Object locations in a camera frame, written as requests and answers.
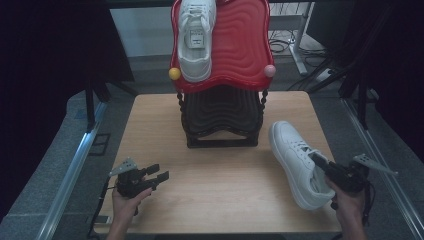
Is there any white power strip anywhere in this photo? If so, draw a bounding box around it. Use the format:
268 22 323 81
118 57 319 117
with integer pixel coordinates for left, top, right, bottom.
314 67 335 83

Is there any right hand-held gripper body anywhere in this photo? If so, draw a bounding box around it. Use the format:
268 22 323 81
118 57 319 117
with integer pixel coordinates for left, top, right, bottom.
324 152 400 195

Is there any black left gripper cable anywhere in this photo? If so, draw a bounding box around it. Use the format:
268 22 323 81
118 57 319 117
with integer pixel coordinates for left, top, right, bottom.
87 179 118 240

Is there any white sneaker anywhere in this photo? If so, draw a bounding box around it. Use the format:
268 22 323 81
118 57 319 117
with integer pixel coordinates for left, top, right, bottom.
176 0 218 83
268 120 336 211

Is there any dark curtain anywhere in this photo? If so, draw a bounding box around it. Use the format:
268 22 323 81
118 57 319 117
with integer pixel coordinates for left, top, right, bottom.
328 0 424 163
0 0 135 219

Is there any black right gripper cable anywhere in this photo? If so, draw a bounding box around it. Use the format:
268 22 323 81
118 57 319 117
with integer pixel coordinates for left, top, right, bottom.
361 181 377 228

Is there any black floor cable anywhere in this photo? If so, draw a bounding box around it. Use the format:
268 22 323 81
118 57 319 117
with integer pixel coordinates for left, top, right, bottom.
298 46 329 60
269 30 295 54

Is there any black square floor frame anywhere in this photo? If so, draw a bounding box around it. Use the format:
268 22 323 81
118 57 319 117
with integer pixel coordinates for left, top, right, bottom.
88 132 112 157

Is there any person's left hand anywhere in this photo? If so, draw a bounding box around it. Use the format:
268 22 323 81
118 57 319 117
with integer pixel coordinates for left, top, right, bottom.
111 187 154 223

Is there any black metal stand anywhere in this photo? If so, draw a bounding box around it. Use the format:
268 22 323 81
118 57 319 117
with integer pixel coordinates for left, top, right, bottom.
84 77 112 133
339 64 372 131

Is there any person's right hand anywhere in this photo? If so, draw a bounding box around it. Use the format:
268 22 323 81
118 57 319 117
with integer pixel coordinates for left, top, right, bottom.
325 177 367 222

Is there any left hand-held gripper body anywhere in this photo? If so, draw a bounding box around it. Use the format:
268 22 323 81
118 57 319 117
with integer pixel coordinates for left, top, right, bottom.
108 157 155 199

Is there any red and black shoe rack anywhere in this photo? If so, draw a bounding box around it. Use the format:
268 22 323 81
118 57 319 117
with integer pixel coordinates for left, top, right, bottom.
169 0 278 149

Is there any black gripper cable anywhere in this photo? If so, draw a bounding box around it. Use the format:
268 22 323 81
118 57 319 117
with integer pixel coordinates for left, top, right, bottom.
87 179 118 240
361 181 377 228

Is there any aluminium floor rail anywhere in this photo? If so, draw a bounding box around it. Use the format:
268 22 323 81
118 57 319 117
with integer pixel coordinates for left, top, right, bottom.
34 101 108 240
339 98 424 240

